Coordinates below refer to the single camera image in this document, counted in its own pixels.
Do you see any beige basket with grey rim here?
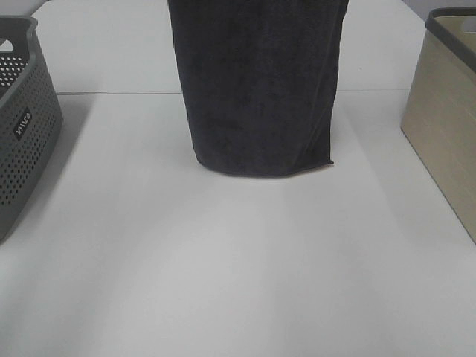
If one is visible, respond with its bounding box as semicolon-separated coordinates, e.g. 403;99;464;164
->
401;7;475;238

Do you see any grey perforated plastic basket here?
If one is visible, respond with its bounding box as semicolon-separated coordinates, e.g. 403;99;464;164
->
1;16;63;239

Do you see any dark grey towel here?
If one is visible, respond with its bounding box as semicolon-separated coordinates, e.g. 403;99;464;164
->
168;1;348;177

